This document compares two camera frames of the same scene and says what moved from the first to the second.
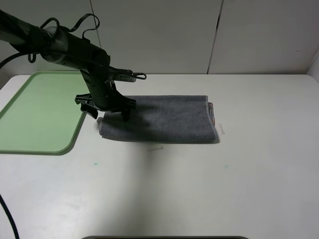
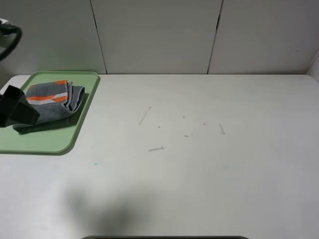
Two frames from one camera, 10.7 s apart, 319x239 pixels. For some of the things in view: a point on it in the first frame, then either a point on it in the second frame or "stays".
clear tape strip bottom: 158,149 stays
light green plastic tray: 43,117 stays
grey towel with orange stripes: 189,119 to 55,101
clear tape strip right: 223,132 stays
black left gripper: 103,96 to 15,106
